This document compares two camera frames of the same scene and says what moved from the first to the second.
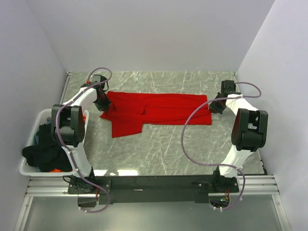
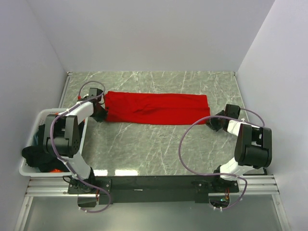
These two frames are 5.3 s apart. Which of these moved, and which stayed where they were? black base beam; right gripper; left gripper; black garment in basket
Moved: right gripper; left gripper
Stayed: black garment in basket; black base beam
